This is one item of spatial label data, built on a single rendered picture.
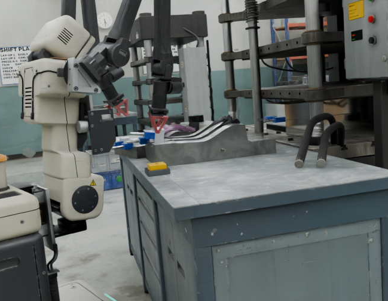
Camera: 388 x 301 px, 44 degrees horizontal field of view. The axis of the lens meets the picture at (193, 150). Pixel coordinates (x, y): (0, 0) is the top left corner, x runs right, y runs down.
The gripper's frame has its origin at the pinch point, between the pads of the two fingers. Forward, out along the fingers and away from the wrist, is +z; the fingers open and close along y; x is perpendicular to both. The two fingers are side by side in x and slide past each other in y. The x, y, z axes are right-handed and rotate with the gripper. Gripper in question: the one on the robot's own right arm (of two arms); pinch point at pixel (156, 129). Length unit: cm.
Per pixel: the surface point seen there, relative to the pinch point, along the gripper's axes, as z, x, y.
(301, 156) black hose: -2, -43, -41
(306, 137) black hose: -6, -52, -26
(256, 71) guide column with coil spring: -20, -73, 82
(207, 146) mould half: 3.8, -19.2, -8.4
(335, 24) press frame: -54, -145, 125
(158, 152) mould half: 7.0, 0.3, -8.5
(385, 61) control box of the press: -36, -80, -25
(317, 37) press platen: -42, -68, 7
